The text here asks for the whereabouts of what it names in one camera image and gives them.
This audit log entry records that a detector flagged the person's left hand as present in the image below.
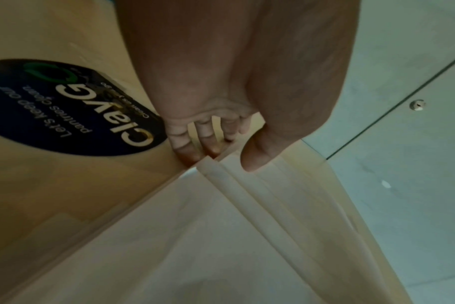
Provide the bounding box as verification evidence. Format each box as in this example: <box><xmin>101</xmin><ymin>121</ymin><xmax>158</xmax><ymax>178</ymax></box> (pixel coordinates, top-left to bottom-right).
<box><xmin>113</xmin><ymin>0</ymin><xmax>364</xmax><ymax>173</ymax></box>

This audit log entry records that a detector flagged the tan paper bag blue label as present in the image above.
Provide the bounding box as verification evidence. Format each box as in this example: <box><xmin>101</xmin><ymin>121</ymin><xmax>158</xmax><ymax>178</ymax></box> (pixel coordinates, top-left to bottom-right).
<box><xmin>0</xmin><ymin>0</ymin><xmax>414</xmax><ymax>304</ymax></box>

